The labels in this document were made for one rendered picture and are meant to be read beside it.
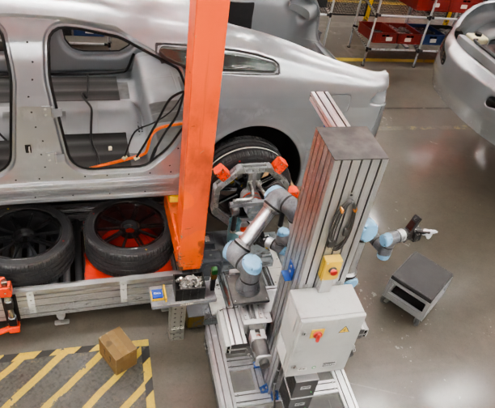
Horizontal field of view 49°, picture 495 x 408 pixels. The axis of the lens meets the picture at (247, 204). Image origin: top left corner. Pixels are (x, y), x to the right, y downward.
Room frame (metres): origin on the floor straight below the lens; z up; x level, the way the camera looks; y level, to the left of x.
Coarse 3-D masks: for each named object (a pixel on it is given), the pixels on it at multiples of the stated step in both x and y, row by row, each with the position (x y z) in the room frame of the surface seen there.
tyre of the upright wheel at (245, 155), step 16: (224, 144) 3.16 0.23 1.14; (240, 144) 3.13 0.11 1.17; (256, 144) 3.16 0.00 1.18; (272, 144) 3.29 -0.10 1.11; (224, 160) 2.99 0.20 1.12; (240, 160) 3.01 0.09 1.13; (256, 160) 3.05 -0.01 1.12; (272, 160) 3.09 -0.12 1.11; (288, 176) 3.14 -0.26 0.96; (208, 208) 2.94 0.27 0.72
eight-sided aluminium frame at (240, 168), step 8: (232, 168) 2.96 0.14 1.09; (240, 168) 2.93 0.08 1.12; (248, 168) 2.95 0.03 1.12; (256, 168) 2.97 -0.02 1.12; (264, 168) 2.99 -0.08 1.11; (272, 168) 3.00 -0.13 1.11; (232, 176) 2.91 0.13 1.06; (280, 176) 3.03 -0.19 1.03; (216, 184) 2.90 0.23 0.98; (224, 184) 2.89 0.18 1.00; (288, 184) 3.06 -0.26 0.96; (216, 192) 2.87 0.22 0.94; (216, 200) 2.87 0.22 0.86; (216, 208) 2.88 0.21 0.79; (216, 216) 2.88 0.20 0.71; (224, 216) 2.90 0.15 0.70; (248, 224) 2.98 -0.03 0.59
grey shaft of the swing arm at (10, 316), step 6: (0, 282) 2.12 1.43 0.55; (6, 282) 2.14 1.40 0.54; (6, 300) 2.12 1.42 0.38; (12, 300) 2.15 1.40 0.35; (6, 306) 2.11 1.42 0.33; (12, 306) 2.12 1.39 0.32; (6, 312) 2.15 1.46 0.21; (12, 312) 2.13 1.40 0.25; (18, 312) 2.17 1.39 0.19; (6, 318) 2.14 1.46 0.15; (12, 318) 2.12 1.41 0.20; (18, 318) 2.17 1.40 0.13; (12, 324) 2.11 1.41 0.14
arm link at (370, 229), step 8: (368, 216) 2.24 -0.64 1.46; (368, 224) 2.17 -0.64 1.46; (376, 224) 2.20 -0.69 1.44; (368, 232) 2.16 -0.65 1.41; (376, 232) 2.19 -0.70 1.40; (360, 240) 2.16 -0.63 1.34; (368, 240) 2.16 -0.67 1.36; (360, 248) 2.18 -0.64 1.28; (352, 264) 2.18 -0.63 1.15; (352, 272) 2.19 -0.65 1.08; (352, 280) 2.16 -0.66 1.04
